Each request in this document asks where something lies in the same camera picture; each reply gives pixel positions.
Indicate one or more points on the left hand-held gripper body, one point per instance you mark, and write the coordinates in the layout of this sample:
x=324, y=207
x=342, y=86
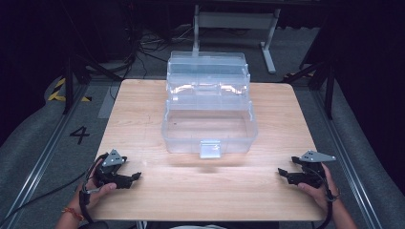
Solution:
x=110, y=173

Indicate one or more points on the yellow black floor tape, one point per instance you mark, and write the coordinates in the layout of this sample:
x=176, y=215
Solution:
x=60, y=93

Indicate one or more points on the black metal stand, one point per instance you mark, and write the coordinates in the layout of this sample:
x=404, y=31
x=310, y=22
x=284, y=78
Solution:
x=71, y=76
x=328, y=82

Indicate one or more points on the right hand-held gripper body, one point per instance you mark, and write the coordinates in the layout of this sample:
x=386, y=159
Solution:
x=313, y=173

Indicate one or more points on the aluminium floor rail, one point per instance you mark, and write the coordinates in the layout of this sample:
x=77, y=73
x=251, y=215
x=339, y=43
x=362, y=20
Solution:
x=347, y=159
x=41, y=159

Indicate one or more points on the person's left hand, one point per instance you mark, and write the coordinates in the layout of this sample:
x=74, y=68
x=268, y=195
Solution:
x=95, y=192

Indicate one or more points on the grey metal table frame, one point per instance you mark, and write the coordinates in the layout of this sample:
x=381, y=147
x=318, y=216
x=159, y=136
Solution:
x=235, y=20

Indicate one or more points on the person's right hand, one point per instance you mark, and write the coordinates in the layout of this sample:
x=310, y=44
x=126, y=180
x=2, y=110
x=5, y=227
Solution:
x=318, y=194

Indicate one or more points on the clear plastic storage box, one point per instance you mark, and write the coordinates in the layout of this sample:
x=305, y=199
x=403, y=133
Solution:
x=208, y=124

